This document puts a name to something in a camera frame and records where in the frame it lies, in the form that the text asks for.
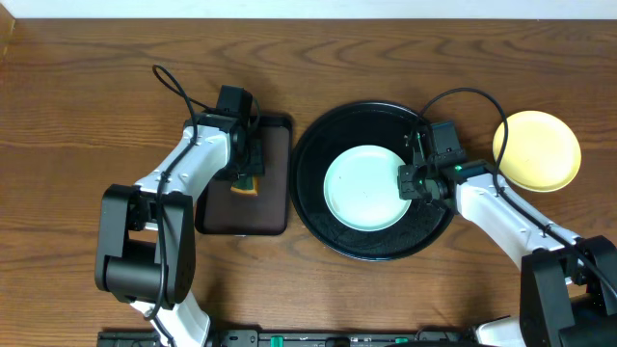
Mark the green and orange sponge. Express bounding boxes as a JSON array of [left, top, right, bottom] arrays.
[[230, 175, 258, 196]]

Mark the pale green plate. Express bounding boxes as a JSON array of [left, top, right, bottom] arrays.
[[323, 145, 411, 232]]

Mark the yellow plate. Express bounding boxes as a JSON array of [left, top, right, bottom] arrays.
[[493, 111, 581, 193]]

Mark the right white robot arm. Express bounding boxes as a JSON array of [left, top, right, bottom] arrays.
[[397, 161, 616, 347]]

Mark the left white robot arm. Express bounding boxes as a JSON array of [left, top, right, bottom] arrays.
[[94, 113, 260, 346]]

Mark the black rectangular water tray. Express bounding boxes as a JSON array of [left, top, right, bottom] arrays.
[[195, 114, 292, 236]]

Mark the black round tray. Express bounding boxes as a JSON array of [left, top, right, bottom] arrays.
[[288, 101, 454, 261]]

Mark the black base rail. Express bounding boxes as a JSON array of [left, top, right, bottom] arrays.
[[95, 330, 495, 347]]

